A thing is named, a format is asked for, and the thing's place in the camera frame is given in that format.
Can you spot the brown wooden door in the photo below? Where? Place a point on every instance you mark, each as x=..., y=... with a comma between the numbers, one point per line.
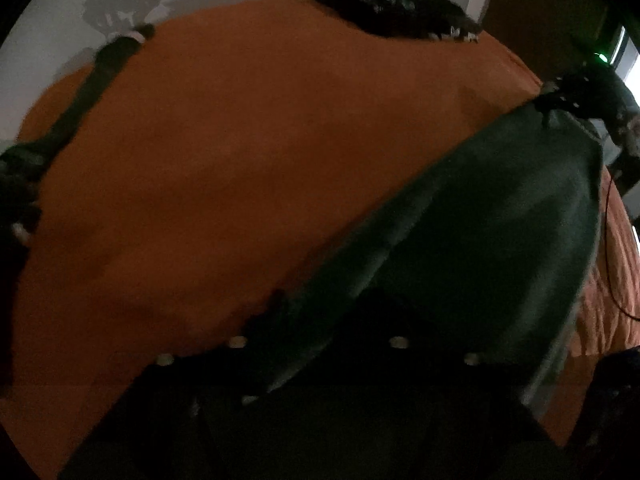
x=540, y=20

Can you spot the white panel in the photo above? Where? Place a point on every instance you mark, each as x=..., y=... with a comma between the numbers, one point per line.
x=632, y=55

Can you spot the green fleece pants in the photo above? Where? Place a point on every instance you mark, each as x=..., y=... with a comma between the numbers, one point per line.
x=475, y=220

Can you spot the folded black printed clothes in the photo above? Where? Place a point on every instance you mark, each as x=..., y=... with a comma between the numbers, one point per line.
x=395, y=5

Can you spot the person's dark clothing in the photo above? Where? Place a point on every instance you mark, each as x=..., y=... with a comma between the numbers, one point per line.
x=610, y=400

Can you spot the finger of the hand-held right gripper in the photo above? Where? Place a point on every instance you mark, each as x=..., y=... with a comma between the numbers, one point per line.
x=547, y=102

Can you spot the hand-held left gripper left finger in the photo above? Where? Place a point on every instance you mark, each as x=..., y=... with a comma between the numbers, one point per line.
x=250, y=350

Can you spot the green fleece top striped cuffs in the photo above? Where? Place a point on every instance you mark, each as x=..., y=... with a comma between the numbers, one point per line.
x=85, y=95

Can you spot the orange blanket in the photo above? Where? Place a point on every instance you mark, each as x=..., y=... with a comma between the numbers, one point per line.
x=225, y=160

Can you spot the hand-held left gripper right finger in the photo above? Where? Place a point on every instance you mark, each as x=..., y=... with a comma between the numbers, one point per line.
x=395, y=325

